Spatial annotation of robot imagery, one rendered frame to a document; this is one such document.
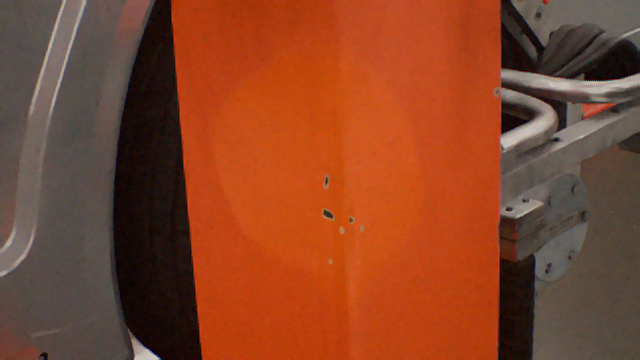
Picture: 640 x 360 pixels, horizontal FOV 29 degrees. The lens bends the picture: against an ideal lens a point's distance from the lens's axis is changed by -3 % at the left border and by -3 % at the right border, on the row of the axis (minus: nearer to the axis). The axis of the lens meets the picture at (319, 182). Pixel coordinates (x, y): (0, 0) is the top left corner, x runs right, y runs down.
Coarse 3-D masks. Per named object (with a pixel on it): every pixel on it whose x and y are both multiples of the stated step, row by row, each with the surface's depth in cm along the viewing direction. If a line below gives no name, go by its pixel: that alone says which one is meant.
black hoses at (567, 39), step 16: (560, 32) 147; (576, 32) 145; (592, 32) 145; (560, 48) 145; (576, 48) 144; (592, 48) 143; (608, 48) 143; (624, 48) 145; (544, 64) 145; (560, 64) 144; (576, 64) 143; (592, 64) 143; (608, 64) 150; (624, 64) 148; (592, 80) 153
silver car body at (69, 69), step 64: (0, 0) 117; (64, 0) 122; (128, 0) 125; (576, 0) 186; (0, 64) 118; (64, 64) 121; (128, 64) 127; (0, 128) 120; (64, 128) 123; (0, 192) 122; (64, 192) 125; (0, 256) 123; (64, 256) 126; (0, 320) 122; (64, 320) 128
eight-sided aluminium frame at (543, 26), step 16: (512, 0) 148; (528, 0) 150; (512, 16) 151; (528, 16) 151; (544, 16) 154; (512, 32) 157; (528, 32) 153; (544, 32) 154; (528, 48) 160; (544, 48) 156; (528, 64) 163; (560, 112) 163; (576, 112) 164; (560, 128) 164; (544, 288) 169
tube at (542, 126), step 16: (512, 96) 133; (528, 96) 132; (512, 112) 133; (528, 112) 131; (544, 112) 127; (528, 128) 123; (544, 128) 125; (512, 144) 121; (528, 144) 123; (512, 160) 121
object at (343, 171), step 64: (192, 0) 80; (256, 0) 76; (320, 0) 72; (384, 0) 74; (448, 0) 78; (192, 64) 82; (256, 64) 78; (320, 64) 74; (384, 64) 75; (448, 64) 80; (192, 128) 84; (256, 128) 80; (320, 128) 76; (384, 128) 77; (448, 128) 81; (192, 192) 87; (256, 192) 82; (320, 192) 77; (384, 192) 78; (448, 192) 83; (192, 256) 89; (256, 256) 84; (320, 256) 79; (384, 256) 79; (448, 256) 85; (256, 320) 86; (320, 320) 81; (384, 320) 81; (448, 320) 86
